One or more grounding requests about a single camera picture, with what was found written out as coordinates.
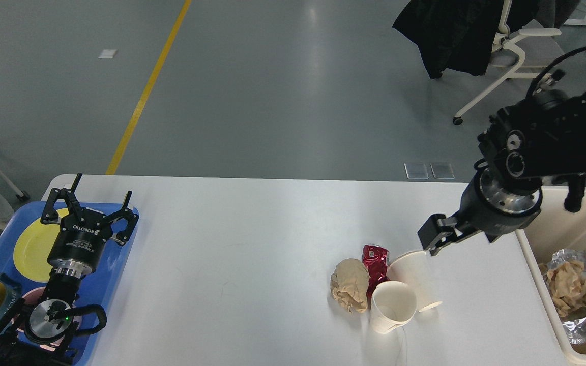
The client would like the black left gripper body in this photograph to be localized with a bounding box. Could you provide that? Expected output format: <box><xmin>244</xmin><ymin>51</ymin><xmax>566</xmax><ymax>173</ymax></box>
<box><xmin>47</xmin><ymin>210</ymin><xmax>112</xmax><ymax>275</ymax></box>

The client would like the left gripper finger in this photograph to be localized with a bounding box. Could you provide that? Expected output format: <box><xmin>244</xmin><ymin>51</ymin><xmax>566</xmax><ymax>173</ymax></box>
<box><xmin>102</xmin><ymin>191</ymin><xmax>139</xmax><ymax>246</ymax></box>
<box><xmin>39</xmin><ymin>173</ymin><xmax>81</xmax><ymax>225</ymax></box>

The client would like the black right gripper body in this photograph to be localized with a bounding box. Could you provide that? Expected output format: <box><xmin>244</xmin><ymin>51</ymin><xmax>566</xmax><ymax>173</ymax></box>
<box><xmin>457</xmin><ymin>170</ymin><xmax>543</xmax><ymax>234</ymax></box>

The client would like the yellow plastic plate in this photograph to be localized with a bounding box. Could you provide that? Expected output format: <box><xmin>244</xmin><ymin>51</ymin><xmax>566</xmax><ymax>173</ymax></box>
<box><xmin>9</xmin><ymin>202</ymin><xmax>60</xmax><ymax>283</ymax></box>

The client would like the white paper cup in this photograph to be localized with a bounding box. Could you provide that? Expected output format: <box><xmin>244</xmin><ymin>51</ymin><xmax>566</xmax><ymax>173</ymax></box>
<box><xmin>369</xmin><ymin>281</ymin><xmax>417</xmax><ymax>334</ymax></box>
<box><xmin>388</xmin><ymin>250</ymin><xmax>443</xmax><ymax>312</ymax></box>

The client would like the foil bag with paper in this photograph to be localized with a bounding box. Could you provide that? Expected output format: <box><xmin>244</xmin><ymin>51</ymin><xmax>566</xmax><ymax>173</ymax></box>
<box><xmin>539</xmin><ymin>249</ymin><xmax>586</xmax><ymax>348</ymax></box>

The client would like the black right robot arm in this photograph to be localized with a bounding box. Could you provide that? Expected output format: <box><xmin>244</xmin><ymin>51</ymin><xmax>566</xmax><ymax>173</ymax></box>
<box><xmin>417</xmin><ymin>46</ymin><xmax>586</xmax><ymax>256</ymax></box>

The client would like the right floor socket plate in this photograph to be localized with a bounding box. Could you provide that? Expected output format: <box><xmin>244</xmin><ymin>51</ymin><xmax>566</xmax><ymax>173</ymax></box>
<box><xmin>430</xmin><ymin>162</ymin><xmax>455</xmax><ymax>180</ymax></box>

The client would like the floor socket plate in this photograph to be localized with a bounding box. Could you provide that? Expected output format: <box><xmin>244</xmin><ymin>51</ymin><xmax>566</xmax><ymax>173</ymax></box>
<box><xmin>430</xmin><ymin>162</ymin><xmax>455</xmax><ymax>180</ymax></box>
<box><xmin>404</xmin><ymin>163</ymin><xmax>429</xmax><ymax>180</ymax></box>

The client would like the left floor socket plate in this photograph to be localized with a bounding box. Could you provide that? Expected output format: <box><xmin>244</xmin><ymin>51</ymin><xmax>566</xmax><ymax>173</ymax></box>
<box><xmin>404</xmin><ymin>163</ymin><xmax>429</xmax><ymax>180</ymax></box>

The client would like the crushed red can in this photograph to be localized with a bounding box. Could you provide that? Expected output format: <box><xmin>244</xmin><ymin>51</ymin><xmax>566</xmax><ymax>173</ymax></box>
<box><xmin>361</xmin><ymin>244</ymin><xmax>389</xmax><ymax>295</ymax></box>

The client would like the crumpled brown paper ball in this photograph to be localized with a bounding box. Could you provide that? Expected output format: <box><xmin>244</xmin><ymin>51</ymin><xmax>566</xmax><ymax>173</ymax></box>
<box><xmin>330</xmin><ymin>259</ymin><xmax>369</xmax><ymax>313</ymax></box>

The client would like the white plastic bin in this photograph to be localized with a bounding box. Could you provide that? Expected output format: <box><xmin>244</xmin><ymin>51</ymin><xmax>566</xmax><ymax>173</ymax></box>
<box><xmin>516</xmin><ymin>186</ymin><xmax>586</xmax><ymax>365</ymax></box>

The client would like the white office chair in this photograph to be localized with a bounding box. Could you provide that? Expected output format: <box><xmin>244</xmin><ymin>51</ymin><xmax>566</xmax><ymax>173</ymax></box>
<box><xmin>453</xmin><ymin>1</ymin><xmax>563</xmax><ymax>125</ymax></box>

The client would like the black jacket on chair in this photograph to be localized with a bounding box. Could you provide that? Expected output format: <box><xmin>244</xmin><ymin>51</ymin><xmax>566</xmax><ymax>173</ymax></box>
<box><xmin>392</xmin><ymin>0</ymin><xmax>541</xmax><ymax>79</ymax></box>

